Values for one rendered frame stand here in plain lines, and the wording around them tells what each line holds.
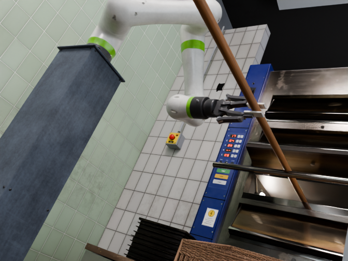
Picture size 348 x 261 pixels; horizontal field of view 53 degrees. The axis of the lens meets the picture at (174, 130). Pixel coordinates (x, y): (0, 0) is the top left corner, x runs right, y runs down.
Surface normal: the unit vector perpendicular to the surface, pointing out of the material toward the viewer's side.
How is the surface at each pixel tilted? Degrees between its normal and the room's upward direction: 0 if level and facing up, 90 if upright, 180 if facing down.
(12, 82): 90
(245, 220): 70
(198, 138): 90
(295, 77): 90
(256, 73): 90
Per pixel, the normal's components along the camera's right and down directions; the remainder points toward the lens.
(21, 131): -0.42, -0.55
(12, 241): 0.83, 0.09
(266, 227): -0.33, -0.80
